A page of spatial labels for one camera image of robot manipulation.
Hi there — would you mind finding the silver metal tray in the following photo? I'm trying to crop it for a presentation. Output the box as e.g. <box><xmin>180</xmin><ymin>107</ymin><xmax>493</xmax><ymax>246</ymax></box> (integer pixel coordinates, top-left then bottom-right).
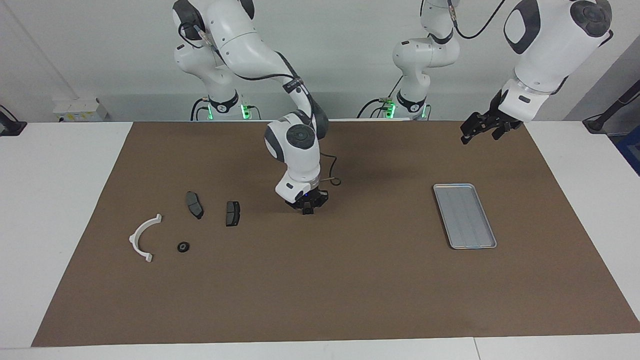
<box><xmin>432</xmin><ymin>183</ymin><xmax>498</xmax><ymax>250</ymax></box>

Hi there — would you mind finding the brown table mat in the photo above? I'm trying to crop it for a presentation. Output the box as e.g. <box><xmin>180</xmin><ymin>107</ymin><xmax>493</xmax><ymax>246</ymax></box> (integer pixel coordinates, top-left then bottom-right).
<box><xmin>31</xmin><ymin>119</ymin><xmax>640</xmax><ymax>348</ymax></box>

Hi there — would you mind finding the black angled stand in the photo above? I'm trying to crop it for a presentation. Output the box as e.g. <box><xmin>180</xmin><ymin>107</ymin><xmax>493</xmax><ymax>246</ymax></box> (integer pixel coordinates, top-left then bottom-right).
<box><xmin>582</xmin><ymin>79</ymin><xmax>640</xmax><ymax>135</ymax></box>

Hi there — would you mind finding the tapered dark brake pad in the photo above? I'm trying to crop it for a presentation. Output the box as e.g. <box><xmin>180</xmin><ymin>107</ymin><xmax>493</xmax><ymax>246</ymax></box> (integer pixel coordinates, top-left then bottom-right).
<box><xmin>185</xmin><ymin>191</ymin><xmax>205</xmax><ymax>220</ymax></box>

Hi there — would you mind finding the blue crate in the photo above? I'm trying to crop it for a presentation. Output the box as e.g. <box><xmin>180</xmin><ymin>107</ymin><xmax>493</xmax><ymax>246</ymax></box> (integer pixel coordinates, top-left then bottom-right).
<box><xmin>616</xmin><ymin>125</ymin><xmax>640</xmax><ymax>177</ymax></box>

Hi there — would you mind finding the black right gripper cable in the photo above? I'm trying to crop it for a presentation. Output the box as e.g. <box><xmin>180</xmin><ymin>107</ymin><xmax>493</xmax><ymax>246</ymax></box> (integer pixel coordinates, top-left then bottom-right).
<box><xmin>197</xmin><ymin>20</ymin><xmax>344</xmax><ymax>188</ymax></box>

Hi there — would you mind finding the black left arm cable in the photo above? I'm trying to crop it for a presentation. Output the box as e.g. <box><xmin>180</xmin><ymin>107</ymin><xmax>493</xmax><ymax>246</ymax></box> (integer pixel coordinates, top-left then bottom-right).
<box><xmin>420</xmin><ymin>0</ymin><xmax>507</xmax><ymax>41</ymax></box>

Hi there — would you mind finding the white semicircular bracket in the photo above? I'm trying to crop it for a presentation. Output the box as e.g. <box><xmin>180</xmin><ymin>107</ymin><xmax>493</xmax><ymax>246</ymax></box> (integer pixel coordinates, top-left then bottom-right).
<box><xmin>128</xmin><ymin>213</ymin><xmax>163</xmax><ymax>264</ymax></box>

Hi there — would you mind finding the white wall socket box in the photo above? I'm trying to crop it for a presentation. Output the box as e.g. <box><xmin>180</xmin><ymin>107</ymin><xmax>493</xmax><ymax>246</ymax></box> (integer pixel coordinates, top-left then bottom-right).
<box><xmin>52</xmin><ymin>97</ymin><xmax>109</xmax><ymax>123</ymax></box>

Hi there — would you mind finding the black table clamp mount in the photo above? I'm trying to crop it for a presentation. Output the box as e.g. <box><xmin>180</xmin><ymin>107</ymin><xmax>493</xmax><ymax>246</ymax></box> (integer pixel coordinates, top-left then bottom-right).
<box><xmin>0</xmin><ymin>104</ymin><xmax>27</xmax><ymax>137</ymax></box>

